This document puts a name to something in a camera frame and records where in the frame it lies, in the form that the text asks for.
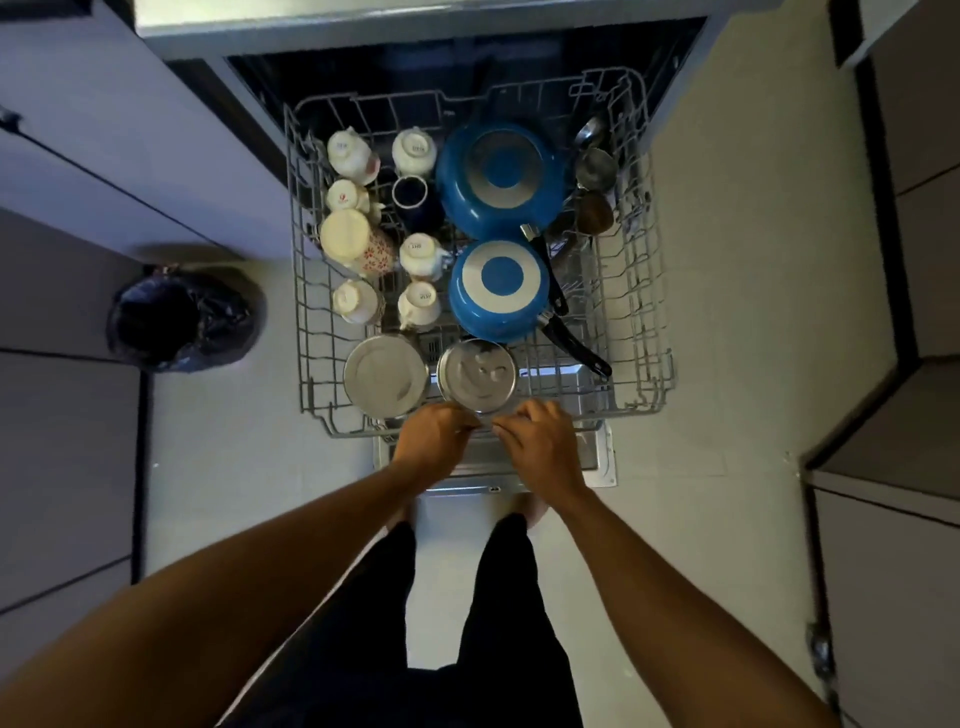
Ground person's right hand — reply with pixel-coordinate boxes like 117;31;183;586
491;399;594;514

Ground person's left hand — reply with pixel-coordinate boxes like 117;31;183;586
391;402;483;485

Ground round steel bowl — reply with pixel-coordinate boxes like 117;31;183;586
436;339;519;415

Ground person's right forearm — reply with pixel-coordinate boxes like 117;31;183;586
556;486;843;728

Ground person's left forearm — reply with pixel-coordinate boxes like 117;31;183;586
0;459;457;728

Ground dishwasher door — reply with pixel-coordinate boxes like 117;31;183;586
372;418;618;496

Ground round steel plate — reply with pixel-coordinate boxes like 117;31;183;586
342;333;429;419

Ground small blue pan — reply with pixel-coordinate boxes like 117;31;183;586
447;238;614;378

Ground floral white mug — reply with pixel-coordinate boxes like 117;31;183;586
318;208;400;280

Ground person's dark trousers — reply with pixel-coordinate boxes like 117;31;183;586
217;513;586;728

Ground dark blue mug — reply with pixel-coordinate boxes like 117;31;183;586
390;174;445;234

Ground brown tumbler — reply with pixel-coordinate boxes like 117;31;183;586
573;190;616;235

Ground large blue pan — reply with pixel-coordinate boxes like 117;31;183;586
435;122;571;316

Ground group of white teacups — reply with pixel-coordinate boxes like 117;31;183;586
324;126;455;334

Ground steel tumbler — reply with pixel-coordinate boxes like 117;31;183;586
574;147;618;190

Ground black bag trash bin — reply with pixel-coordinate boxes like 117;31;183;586
106;262;267;375

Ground dishwasher body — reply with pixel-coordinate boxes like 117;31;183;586
133;0;755;162

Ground grey tall cabinet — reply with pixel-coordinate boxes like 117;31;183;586
0;208;153;665

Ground grey kitchen drawer cabinet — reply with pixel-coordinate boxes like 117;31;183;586
0;0;297;265

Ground grey wire dishwasher rack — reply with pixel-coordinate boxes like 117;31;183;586
283;66;678;441

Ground grey cabinet with metal handle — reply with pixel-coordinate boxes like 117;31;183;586
801;0;960;728

